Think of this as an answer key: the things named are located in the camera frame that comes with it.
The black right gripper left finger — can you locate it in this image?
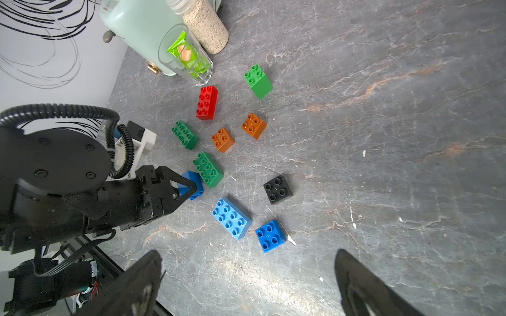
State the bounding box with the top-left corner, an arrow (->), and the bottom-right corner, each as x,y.
76,250 -> 166,315

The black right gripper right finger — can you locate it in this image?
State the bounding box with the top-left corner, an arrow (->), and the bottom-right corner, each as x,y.
334,249 -> 422,315

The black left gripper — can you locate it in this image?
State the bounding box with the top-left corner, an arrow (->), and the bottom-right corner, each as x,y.
98,166 -> 197,230

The dark blue lego brick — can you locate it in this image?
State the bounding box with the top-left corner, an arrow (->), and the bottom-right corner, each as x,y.
177,170 -> 205,201

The light blue long lego brick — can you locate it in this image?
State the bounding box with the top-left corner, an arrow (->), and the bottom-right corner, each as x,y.
212,197 -> 252,240

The blue square lego brick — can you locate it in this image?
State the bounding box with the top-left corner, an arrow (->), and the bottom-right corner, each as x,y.
255,220 -> 286,254

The black square lego brick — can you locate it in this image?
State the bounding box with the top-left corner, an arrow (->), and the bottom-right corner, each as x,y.
263,175 -> 293,205

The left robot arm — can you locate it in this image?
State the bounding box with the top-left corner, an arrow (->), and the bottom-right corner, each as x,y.
1,103 -> 196,254

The dark green long lego brick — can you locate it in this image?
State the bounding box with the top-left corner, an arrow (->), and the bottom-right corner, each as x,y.
171,121 -> 200,150

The orange lego brick left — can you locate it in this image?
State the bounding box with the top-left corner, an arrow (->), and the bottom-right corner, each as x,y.
212,127 -> 235,153

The orange lego brick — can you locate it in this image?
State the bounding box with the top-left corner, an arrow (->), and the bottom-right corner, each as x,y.
212,127 -> 235,153
241,113 -> 267,140

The red long lego brick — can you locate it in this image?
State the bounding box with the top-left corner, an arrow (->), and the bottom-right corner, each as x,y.
196,86 -> 218,121

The orange lego brick right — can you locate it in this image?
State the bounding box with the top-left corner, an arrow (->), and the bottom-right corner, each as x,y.
241,113 -> 267,140

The light green square lego brick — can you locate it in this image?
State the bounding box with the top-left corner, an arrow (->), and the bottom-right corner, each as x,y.
243,64 -> 273,100

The clear glass with green packet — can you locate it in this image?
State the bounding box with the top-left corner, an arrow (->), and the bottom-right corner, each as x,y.
158,23 -> 214,86

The mint green toaster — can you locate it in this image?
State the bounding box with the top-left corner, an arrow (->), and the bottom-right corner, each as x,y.
100,0 -> 221,76

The jar of beige grains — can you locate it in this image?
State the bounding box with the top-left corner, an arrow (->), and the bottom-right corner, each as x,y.
166,0 -> 229,55

